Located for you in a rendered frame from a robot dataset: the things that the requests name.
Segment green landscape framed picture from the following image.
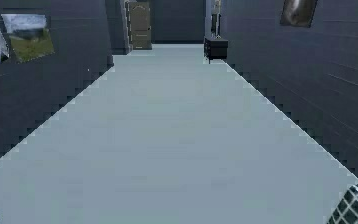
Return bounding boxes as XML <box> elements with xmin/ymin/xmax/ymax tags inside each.
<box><xmin>0</xmin><ymin>13</ymin><xmax>56</xmax><ymax>64</ymax></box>

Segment tan room door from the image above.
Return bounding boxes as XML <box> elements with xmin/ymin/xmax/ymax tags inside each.
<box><xmin>128</xmin><ymin>1</ymin><xmax>153</xmax><ymax>51</ymax></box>

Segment pale floor lamp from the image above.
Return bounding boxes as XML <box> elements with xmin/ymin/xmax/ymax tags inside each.
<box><xmin>210</xmin><ymin>0</ymin><xmax>222</xmax><ymax>40</ymax></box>

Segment black side table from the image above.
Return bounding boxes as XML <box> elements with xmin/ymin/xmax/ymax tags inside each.
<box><xmin>203</xmin><ymin>36</ymin><xmax>229</xmax><ymax>64</ymax></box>

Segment dark grey framed picture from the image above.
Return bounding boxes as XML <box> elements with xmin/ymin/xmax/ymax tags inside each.
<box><xmin>279</xmin><ymin>0</ymin><xmax>319</xmax><ymax>29</ymax></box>

